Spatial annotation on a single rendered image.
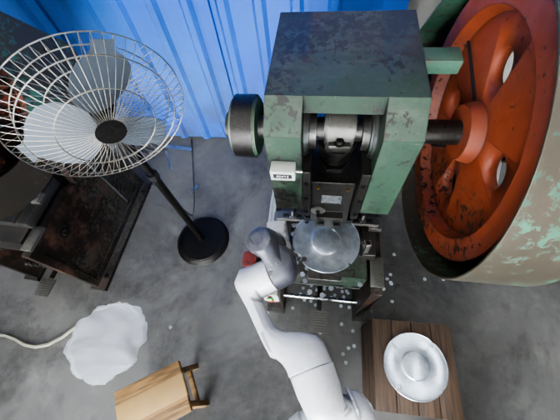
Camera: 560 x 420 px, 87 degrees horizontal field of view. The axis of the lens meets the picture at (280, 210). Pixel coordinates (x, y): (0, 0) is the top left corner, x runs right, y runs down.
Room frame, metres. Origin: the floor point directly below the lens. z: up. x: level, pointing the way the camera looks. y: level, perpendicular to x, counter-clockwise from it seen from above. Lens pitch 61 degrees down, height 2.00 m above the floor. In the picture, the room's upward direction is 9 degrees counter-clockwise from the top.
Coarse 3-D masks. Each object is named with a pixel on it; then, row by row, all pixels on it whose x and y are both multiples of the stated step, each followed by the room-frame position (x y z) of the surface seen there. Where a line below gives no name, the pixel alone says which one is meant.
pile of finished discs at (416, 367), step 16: (400, 336) 0.09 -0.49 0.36; (416, 336) 0.08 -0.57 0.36; (384, 352) 0.03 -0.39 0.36; (400, 352) 0.02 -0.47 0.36; (416, 352) 0.01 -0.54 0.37; (432, 352) 0.00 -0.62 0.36; (384, 368) -0.03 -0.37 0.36; (400, 368) -0.04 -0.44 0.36; (416, 368) -0.05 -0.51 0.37; (432, 368) -0.06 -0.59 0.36; (400, 384) -0.11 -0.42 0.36; (416, 384) -0.12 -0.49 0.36; (432, 384) -0.13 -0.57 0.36; (416, 400) -0.17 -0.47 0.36
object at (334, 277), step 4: (308, 268) 0.38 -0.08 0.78; (308, 272) 0.36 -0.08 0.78; (312, 272) 0.36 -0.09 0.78; (316, 272) 0.35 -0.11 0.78; (320, 272) 0.35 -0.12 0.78; (332, 272) 0.34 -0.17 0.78; (336, 272) 0.34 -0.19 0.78; (340, 272) 0.34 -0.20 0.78; (308, 276) 0.35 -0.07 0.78; (312, 276) 0.34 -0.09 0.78; (316, 276) 0.34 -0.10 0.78; (320, 276) 0.34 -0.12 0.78; (324, 276) 0.34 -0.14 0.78; (328, 276) 0.33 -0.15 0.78; (332, 276) 0.33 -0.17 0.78; (336, 276) 0.33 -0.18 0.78; (340, 276) 0.32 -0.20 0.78; (324, 280) 0.32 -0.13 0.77; (328, 280) 0.32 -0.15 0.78; (332, 280) 0.31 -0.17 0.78; (336, 280) 0.31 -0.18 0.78; (340, 280) 0.31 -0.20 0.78
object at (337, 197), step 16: (320, 160) 0.62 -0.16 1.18; (352, 160) 0.61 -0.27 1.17; (320, 176) 0.56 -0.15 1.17; (336, 176) 0.55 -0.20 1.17; (352, 176) 0.54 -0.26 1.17; (320, 192) 0.54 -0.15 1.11; (336, 192) 0.52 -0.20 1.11; (352, 192) 0.51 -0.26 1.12; (320, 208) 0.53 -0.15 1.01; (336, 208) 0.52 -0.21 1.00; (320, 224) 0.49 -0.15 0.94; (336, 224) 0.48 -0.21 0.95
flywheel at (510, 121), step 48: (480, 0) 0.76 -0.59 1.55; (528, 0) 0.56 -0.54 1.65; (480, 48) 0.70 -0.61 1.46; (528, 48) 0.52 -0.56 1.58; (432, 96) 0.79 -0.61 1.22; (480, 96) 0.57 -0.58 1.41; (528, 96) 0.43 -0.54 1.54; (480, 144) 0.45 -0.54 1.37; (528, 144) 0.31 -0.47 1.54; (432, 192) 0.50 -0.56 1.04; (480, 192) 0.34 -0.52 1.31; (432, 240) 0.31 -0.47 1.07; (480, 240) 0.21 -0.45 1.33
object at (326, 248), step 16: (304, 224) 0.58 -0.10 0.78; (352, 224) 0.54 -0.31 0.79; (304, 240) 0.51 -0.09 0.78; (320, 240) 0.49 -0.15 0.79; (336, 240) 0.48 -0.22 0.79; (352, 240) 0.47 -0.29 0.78; (304, 256) 0.43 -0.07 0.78; (320, 256) 0.42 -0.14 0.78; (336, 256) 0.41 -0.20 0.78; (352, 256) 0.40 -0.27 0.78
